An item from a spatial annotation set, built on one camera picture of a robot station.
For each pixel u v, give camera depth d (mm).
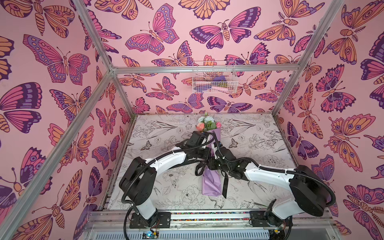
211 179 828
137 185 453
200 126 1072
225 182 860
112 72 929
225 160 640
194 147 614
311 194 429
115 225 733
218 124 1072
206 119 1055
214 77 950
